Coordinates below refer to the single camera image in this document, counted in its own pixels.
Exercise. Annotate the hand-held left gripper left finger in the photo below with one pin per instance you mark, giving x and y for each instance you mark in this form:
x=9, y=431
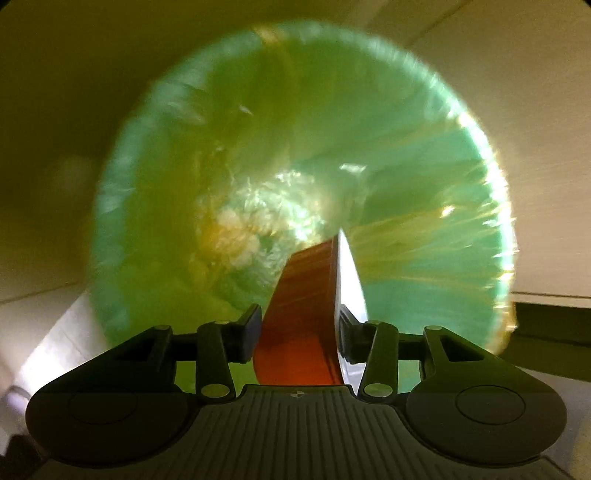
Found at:
x=249, y=323

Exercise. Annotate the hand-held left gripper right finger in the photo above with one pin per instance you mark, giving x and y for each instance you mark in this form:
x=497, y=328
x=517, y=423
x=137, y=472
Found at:
x=347, y=325

